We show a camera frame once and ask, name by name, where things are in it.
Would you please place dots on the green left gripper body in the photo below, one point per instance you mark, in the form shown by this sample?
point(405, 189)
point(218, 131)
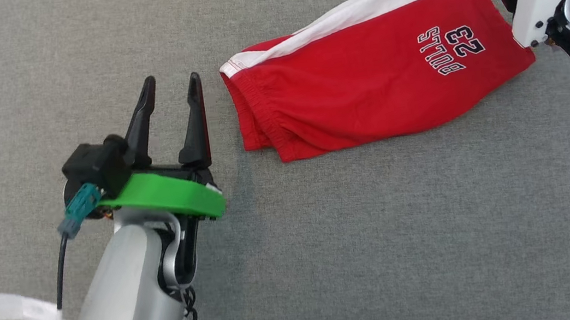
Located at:
point(174, 196)

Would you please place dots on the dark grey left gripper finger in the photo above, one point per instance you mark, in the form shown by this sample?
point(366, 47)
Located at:
point(140, 129)
point(198, 133)

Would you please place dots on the red white basketball shorts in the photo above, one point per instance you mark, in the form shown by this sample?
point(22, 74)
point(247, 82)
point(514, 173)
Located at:
point(364, 89)

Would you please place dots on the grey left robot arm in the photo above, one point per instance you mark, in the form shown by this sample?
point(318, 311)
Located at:
point(127, 302)

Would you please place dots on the grey fabric sofa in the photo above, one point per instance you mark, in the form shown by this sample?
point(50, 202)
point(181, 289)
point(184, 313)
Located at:
point(354, 228)

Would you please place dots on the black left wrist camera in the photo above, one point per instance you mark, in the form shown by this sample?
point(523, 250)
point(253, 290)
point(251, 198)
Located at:
point(96, 165)

